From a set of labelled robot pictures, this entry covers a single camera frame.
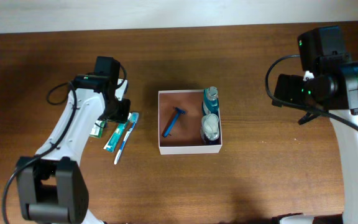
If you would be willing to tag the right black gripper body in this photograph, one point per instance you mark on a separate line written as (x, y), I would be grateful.
(294, 90)

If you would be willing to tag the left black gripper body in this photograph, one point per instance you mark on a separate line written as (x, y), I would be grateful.
(119, 111)

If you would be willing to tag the blue disposable razor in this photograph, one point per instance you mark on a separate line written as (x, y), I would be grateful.
(178, 113)

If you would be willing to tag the blue mouthwash bottle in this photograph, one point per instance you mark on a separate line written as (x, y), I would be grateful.
(210, 103)

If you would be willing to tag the clear pump soap bottle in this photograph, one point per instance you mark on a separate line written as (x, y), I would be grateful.
(210, 132)

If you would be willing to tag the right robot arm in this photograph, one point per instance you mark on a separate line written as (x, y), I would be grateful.
(323, 51)

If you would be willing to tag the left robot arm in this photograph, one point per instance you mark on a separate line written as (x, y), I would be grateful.
(50, 185)

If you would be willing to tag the blue white toothbrush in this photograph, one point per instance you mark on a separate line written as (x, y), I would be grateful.
(133, 120)

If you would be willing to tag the green white soap packet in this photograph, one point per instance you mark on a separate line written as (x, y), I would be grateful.
(97, 129)

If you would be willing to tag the small toothpaste tube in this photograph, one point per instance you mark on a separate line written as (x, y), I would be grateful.
(114, 139)

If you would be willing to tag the white square cardboard box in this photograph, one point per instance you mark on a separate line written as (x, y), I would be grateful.
(185, 136)

